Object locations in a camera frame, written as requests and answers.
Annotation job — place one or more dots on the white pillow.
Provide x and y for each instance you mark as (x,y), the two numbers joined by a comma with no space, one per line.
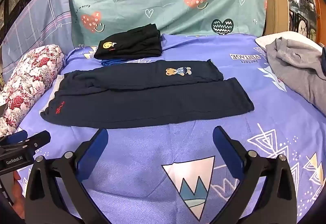
(285,37)

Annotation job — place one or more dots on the folded black pants smiley patch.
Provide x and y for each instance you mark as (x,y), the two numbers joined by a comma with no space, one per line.
(132,43)

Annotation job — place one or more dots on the navy pants with bear patch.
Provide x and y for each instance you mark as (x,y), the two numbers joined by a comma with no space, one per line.
(152,101)

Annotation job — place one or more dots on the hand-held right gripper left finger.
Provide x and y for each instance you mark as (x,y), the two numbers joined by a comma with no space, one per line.
(95,150)

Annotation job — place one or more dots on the lavender plaid pillow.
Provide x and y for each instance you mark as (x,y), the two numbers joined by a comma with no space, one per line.
(38,23)

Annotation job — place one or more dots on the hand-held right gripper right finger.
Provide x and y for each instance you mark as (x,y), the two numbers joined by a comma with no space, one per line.
(226,150)

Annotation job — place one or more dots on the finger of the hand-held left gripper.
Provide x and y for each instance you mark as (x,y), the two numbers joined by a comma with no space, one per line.
(19,135)
(38,138)

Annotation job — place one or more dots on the folded blue garment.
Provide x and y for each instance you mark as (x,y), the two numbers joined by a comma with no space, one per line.
(112,62)

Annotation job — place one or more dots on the purple printed bed sheet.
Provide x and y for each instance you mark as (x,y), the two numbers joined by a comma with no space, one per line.
(152,150)

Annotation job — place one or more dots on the floral bolster pillow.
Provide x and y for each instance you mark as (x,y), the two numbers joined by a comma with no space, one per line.
(30,79)

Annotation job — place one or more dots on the grey garment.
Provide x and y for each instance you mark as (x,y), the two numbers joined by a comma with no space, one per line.
(293,66)

